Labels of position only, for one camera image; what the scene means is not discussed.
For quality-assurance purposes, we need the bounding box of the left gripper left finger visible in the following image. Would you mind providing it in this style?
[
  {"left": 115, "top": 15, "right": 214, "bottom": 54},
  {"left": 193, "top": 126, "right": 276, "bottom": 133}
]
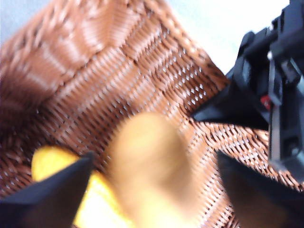
[{"left": 0, "top": 152, "right": 95, "bottom": 228}]

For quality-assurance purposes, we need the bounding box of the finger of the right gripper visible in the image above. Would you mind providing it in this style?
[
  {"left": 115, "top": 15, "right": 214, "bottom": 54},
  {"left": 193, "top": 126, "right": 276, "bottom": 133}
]
[{"left": 191, "top": 83, "right": 270, "bottom": 130}]

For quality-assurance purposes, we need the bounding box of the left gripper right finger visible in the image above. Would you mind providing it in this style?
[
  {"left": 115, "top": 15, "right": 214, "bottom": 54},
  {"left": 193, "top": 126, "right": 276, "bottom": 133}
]
[{"left": 217, "top": 151, "right": 304, "bottom": 228}]

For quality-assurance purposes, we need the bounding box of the yellow toy vegetable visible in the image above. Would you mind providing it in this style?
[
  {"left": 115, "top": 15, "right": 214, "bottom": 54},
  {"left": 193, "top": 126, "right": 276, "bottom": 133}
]
[{"left": 30, "top": 146, "right": 133, "bottom": 228}]

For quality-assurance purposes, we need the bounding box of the brown potato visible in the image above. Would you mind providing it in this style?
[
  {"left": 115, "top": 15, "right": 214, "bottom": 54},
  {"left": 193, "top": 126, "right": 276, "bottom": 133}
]
[{"left": 104, "top": 114, "right": 209, "bottom": 228}]

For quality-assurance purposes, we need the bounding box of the brown wicker basket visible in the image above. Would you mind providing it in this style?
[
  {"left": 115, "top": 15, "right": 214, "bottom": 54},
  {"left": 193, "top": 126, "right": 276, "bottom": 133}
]
[{"left": 0, "top": 0, "right": 304, "bottom": 228}]

